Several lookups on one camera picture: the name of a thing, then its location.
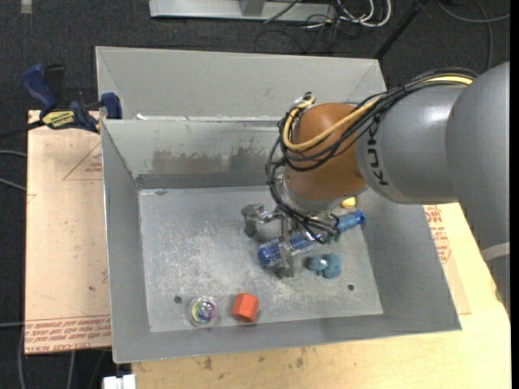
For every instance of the clear iridescent ball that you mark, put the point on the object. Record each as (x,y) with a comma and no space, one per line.
(203,310)

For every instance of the blue plastic cylinder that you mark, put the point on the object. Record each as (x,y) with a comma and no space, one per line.
(351,220)

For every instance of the yellow round thing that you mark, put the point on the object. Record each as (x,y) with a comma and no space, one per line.
(349,202)

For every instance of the orange-red block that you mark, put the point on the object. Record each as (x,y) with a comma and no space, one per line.
(244,307)

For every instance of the grey metal bin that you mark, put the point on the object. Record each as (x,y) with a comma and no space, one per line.
(194,233)

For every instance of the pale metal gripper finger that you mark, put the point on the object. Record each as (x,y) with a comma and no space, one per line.
(286,262)
(252,217)

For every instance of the brown cardboard board, red print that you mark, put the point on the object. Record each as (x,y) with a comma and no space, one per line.
(61,237)

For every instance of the blue ribbed hair roller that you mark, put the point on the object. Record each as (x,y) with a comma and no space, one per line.
(271,254)

